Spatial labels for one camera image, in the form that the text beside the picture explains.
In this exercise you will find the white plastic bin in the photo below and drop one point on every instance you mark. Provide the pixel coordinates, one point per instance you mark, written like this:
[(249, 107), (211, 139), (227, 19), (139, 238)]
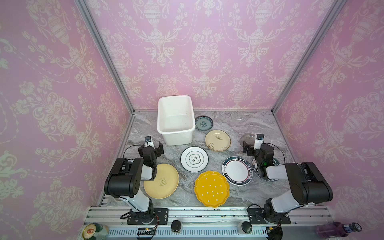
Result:
[(176, 120)]

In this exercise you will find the white slotted cable duct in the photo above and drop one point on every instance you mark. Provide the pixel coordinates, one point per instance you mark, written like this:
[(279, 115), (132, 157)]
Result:
[(185, 233)]

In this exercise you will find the clear glass plate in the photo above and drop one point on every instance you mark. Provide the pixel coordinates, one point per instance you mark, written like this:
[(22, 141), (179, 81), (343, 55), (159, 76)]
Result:
[(247, 139)]

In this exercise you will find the white plate dark lettered rim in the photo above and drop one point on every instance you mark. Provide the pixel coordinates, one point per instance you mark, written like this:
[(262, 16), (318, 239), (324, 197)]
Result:
[(274, 163)]

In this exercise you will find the purple drink bottle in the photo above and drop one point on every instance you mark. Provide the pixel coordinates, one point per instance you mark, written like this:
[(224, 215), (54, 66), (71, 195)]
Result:
[(337, 229)]

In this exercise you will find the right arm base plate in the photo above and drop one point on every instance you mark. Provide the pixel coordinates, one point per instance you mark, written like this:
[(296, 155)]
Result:
[(257, 216)]

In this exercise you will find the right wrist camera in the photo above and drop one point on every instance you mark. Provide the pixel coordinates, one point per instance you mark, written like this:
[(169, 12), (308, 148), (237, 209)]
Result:
[(259, 140)]

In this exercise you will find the white plate red green rim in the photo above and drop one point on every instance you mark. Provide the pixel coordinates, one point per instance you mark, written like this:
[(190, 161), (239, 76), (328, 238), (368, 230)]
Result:
[(237, 171)]

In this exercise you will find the beige plate floral pattern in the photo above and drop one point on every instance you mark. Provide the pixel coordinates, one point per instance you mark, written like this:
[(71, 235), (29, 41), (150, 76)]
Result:
[(217, 140)]

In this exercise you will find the right jar black lid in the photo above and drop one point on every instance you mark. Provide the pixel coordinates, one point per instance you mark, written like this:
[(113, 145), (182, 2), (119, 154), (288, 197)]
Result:
[(244, 228)]

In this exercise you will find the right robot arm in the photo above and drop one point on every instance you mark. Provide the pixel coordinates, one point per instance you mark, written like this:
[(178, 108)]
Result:
[(306, 183)]

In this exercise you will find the small teal patterned plate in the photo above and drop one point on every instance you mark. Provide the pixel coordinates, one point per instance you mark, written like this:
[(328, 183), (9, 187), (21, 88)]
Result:
[(203, 123)]

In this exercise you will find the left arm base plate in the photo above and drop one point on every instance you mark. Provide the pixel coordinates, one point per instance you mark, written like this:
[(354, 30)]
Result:
[(157, 216)]

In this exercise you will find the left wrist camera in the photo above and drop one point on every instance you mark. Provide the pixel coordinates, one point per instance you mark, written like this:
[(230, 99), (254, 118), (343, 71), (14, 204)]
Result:
[(148, 141)]

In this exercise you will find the white plate green line pattern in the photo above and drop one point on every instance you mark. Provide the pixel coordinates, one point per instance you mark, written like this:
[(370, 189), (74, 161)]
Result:
[(194, 159)]

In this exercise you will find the pale yellow bear plate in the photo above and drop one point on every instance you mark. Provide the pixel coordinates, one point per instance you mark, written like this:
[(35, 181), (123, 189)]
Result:
[(164, 184)]

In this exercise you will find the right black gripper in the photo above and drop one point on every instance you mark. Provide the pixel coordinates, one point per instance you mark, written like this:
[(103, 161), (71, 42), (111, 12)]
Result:
[(249, 148)]

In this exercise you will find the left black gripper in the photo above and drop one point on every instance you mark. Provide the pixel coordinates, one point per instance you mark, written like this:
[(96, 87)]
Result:
[(151, 150)]

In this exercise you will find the left jar black lid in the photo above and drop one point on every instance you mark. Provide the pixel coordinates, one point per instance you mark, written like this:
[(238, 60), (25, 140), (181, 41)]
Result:
[(176, 226)]

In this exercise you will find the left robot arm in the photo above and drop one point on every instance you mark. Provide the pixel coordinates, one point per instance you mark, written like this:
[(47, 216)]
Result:
[(123, 182)]

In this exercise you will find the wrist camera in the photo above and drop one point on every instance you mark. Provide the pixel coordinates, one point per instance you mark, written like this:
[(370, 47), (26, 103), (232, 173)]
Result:
[(148, 141), (259, 140)]

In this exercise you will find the yellow polka dot plate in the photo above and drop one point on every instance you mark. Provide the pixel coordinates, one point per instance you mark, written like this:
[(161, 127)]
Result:
[(212, 189)]

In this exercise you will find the jar black lid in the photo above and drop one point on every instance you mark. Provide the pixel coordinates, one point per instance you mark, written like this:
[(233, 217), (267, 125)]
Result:
[(176, 226), (244, 228)]

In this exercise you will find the green can gold lid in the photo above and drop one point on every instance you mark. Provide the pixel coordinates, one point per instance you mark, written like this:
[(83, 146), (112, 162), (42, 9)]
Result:
[(95, 231)]

